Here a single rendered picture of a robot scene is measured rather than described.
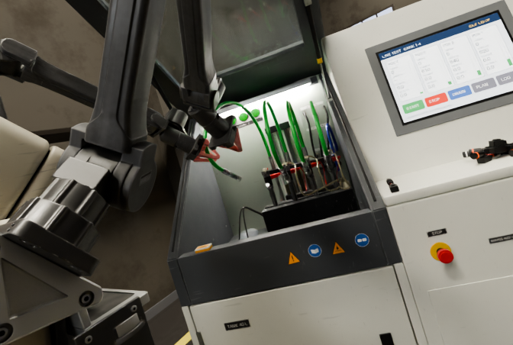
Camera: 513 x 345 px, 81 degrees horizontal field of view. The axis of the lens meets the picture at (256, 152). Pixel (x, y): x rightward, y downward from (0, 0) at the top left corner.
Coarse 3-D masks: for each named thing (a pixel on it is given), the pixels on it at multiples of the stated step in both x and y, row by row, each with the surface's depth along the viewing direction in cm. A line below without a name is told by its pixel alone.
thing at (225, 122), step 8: (216, 120) 78; (224, 120) 81; (232, 120) 83; (208, 128) 78; (216, 128) 78; (224, 128) 80; (216, 136) 80; (224, 136) 80; (216, 144) 80; (224, 144) 79
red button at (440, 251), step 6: (432, 246) 81; (438, 246) 81; (444, 246) 80; (432, 252) 81; (438, 252) 78; (444, 252) 77; (450, 252) 77; (438, 258) 78; (444, 258) 77; (450, 258) 77
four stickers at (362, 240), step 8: (336, 240) 86; (360, 240) 85; (368, 240) 84; (312, 248) 88; (320, 248) 87; (336, 248) 86; (344, 248) 86; (288, 256) 89; (296, 256) 89; (312, 256) 88; (288, 264) 90
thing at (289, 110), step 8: (288, 104) 106; (288, 112) 101; (296, 120) 121; (296, 128) 122; (296, 136) 97; (296, 144) 97; (304, 144) 123; (304, 152) 123; (304, 160) 100; (304, 168) 105
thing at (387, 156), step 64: (448, 0) 107; (512, 0) 101; (384, 128) 106; (448, 128) 100; (512, 128) 95; (448, 192) 80; (512, 192) 76; (512, 256) 78; (448, 320) 82; (512, 320) 78
